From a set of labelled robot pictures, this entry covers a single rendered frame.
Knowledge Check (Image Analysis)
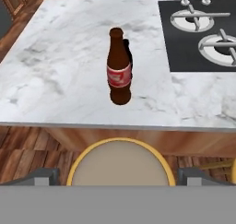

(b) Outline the round beige stool yellow rim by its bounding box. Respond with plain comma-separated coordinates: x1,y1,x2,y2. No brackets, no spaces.
65,136,177,187

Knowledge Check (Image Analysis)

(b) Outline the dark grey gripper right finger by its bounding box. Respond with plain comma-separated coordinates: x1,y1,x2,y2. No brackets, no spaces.
177,167,236,186

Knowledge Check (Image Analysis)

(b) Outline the black hob with white burners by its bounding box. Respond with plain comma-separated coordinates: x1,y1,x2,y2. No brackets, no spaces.
158,0,236,73

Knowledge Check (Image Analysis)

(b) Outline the brown bottle with red label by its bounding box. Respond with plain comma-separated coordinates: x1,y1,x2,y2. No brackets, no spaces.
106,27,134,106

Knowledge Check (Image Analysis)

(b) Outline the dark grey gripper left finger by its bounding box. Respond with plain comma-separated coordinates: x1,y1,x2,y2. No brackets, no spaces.
0,167,61,186

